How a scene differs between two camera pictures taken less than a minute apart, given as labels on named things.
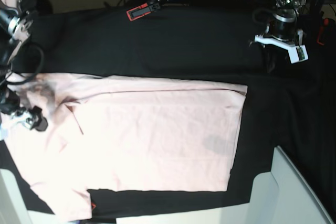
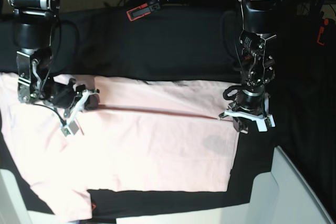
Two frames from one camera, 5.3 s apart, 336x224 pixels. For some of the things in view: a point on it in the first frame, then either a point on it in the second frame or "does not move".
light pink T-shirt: (106, 132) does not move
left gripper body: (23, 116) -> (62, 95)
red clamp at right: (326, 22) does not move
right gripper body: (282, 29) -> (251, 103)
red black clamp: (142, 9) does not move
